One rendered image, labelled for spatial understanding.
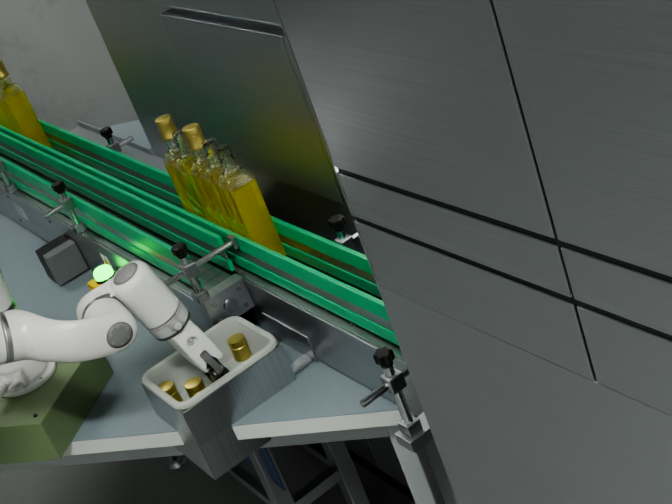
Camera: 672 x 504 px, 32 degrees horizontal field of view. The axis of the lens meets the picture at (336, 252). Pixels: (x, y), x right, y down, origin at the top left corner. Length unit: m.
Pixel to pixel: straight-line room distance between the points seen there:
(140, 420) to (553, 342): 1.25
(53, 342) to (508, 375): 0.91
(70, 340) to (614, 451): 1.03
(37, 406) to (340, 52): 1.28
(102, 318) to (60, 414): 0.38
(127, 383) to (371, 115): 1.31
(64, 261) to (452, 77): 1.93
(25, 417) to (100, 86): 3.79
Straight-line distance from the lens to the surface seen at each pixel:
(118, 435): 2.26
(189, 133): 2.27
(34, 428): 2.26
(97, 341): 1.96
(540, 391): 1.23
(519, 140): 1.01
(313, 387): 2.14
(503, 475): 1.43
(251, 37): 2.16
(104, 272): 2.63
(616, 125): 0.92
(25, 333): 1.98
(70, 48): 5.91
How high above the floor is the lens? 1.94
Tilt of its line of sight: 28 degrees down
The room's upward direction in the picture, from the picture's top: 21 degrees counter-clockwise
